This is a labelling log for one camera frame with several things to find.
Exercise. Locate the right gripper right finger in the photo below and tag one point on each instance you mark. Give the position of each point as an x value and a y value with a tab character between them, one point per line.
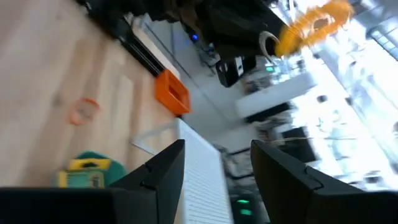
295	199

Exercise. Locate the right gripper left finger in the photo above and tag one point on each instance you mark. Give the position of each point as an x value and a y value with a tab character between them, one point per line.
155	193

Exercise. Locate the teal plastic bin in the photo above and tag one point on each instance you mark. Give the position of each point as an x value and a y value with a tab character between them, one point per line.
116	172

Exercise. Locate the yellow green crayon box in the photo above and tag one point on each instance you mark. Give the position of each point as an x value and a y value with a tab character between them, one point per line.
90	164
81	180

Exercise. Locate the orange plastic basket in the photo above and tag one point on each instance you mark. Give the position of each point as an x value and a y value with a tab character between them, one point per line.
164	90

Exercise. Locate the orange rubber band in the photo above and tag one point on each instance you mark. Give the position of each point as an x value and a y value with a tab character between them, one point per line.
72	115

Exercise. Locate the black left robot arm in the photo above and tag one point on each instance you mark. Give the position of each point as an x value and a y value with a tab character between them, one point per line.
236	25

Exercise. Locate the white background table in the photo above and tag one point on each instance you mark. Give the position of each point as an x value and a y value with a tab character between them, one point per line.
273	93

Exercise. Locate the black power box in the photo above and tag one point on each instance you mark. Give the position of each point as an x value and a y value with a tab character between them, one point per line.
231	71

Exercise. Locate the black metal table frame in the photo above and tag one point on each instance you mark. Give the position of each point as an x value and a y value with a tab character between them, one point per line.
140	51

